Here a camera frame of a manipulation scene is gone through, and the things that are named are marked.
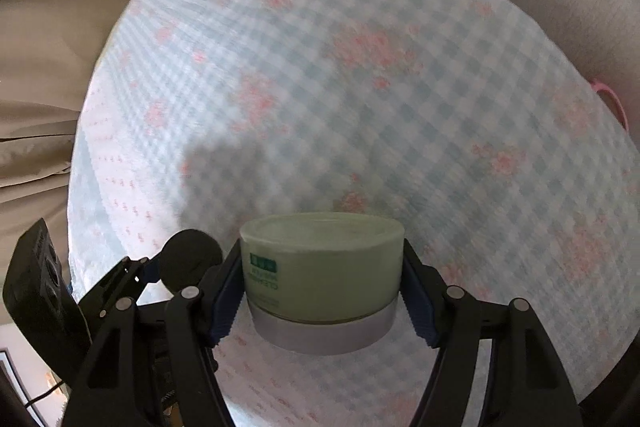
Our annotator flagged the pink plastic ring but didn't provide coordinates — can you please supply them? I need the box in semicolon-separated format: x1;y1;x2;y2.
589;78;628;128

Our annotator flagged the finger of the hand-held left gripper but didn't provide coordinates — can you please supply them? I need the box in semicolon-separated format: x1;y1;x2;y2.
77;256;168;338

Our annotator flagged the beige curtain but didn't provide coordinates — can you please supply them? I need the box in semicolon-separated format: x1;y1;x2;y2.
0;0;166;228

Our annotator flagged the pale green cream jar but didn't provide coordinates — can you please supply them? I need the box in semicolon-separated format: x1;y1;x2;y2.
239;213;405;355

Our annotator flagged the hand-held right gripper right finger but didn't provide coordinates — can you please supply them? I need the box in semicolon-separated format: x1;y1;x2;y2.
400;238;583;427

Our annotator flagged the black cable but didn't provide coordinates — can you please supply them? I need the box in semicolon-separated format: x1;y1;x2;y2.
22;384;68;410

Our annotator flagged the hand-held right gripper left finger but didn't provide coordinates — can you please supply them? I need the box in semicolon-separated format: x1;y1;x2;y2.
60;241;246;427

